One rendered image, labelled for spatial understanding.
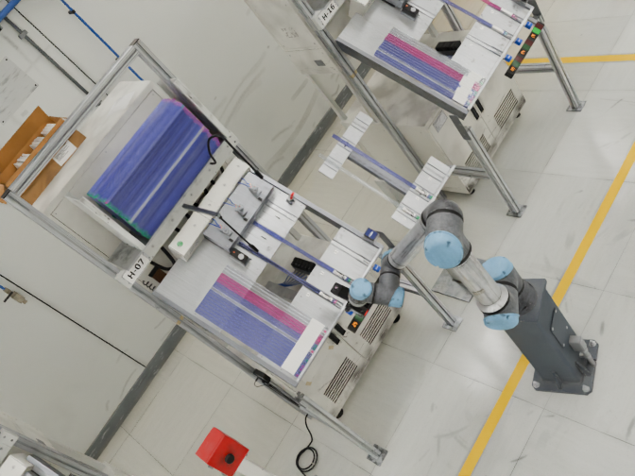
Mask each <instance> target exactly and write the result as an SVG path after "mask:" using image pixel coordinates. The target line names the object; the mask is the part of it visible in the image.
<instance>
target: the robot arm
mask: <svg viewBox="0 0 635 476"><path fill-rule="evenodd" d="M463 223H464V217H463V212H462V211H461V209H460V207H459V206H458V205H457V204H456V203H455V202H453V201H452V200H450V199H443V198H442V199H438V200H435V201H433V202H432V203H430V204H429V205H428V206H427V207H426V208H425V209H424V210H423V211H422V213H421V214H420V220H419V221H418V222H417V223H416V224H415V226H414V227H413V228H412V229H411V230H410V231H409V232H408V233H407V234H406V235H405V236H404V238H403V239H402V240H401V241H400V243H399V244H398V245H396V246H395V247H394V248H393V249H391V250H388V251H385V252H384V254H383V257H382V260H381V270H380V278H379V283H375V282H369V281H368V280H367V279H364V278H358V279H356V280H354V281H353V282H352V284H351V286H350V288H348V287H346V286H344V285H342V284H340V283H337V282H336V283H335V284H334V286H333V287H332V289H331V291H330V292H331V293H332V294H333V295H335V296H337V297H339V298H342V299H344V300H347V301H348V302H347V304H346V306H345V307H346V308H345V312H350V311H352V312H354V313H356V314H358V315H359V316H361V317H362V318H363V317H364V315H365V313H366V311H367V310H368V308H369V306H370V304H378V305H384V306H388V307H396V308H400V307H402V306H403V299H404V288H402V287H401V286H400V277H401V271H402V270H403V269H404V268H405V267H406V266H407V265H408V264H409V263H410V262H411V261H412V260H413V259H414V257H415V256H416V255H417V254H418V253H419V252H420V251H421V250H422V249H423V248H424V255H425V258H426V259H427V261H428V262H429V263H430V264H432V265H433V266H438V267H439V268H443V269H451V270H452V271H453V272H454V273H455V275H456V276H457V277H458V278H459V279H460V280H461V281H462V283H463V284H464V285H465V286H466V287H467V288H468V290H469V291H470V292H471V293H472V294H473V296H474V297H475V298H476V305H477V307H478V309H479V310H480V311H481V312H482V313H483V315H484V319H483V321H484V324H485V326H486V327H487V328H489V329H492V330H497V331H503V330H509V329H512V328H514V327H515V326H516V325H517V324H518V322H519V316H522V315H525V314H527V313H528V312H530V311H531V310H532V309H533V308H534V306H535V304H536V302H537V299H538V294H537V291H536V289H535V288H534V286H533V285H532V284H531V283H530V282H528V281H526V280H524V279H522V277H521V276H520V275H519V273H518V272H517V270H516V269H515V267H514V266H513V263H512V262H511V261H510V260H509V259H508V258H506V257H502V256H496V257H492V258H490V259H488V260H486V262H485V263H483V264H481V263H479V261H478V260H477V259H476V258H475V256H474V255H473V254H472V245H471V243H470V242H469V240H468V239H467V238H466V236H465V235H464V233H463V225H464V224H463Z"/></svg>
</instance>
